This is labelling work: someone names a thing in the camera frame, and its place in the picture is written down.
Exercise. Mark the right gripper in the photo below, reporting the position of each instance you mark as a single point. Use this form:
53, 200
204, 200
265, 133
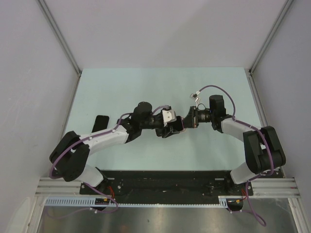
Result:
191, 121

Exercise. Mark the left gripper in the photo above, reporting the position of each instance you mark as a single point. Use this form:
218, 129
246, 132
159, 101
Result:
165, 133

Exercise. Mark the phone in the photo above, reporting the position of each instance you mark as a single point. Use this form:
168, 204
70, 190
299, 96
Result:
101, 123
177, 125

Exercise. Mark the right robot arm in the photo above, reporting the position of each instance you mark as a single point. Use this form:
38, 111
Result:
262, 148

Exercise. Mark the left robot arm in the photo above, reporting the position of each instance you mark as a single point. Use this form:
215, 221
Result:
69, 158

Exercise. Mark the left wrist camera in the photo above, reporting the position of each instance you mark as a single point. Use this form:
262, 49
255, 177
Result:
169, 116

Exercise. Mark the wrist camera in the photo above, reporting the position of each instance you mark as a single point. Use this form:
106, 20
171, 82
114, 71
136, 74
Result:
195, 97
169, 116

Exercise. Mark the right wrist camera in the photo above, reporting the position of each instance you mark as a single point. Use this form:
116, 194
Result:
195, 97

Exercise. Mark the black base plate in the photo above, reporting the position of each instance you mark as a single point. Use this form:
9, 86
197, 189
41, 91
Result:
171, 187

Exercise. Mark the right side aluminium rail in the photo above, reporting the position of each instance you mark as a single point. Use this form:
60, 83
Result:
257, 101

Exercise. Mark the right aluminium corner post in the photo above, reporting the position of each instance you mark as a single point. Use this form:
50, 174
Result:
271, 34

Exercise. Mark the aluminium corner post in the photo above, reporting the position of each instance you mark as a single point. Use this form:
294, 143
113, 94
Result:
271, 34
58, 35

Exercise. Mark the left aluminium corner post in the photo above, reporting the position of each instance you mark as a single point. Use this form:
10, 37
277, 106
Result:
58, 35

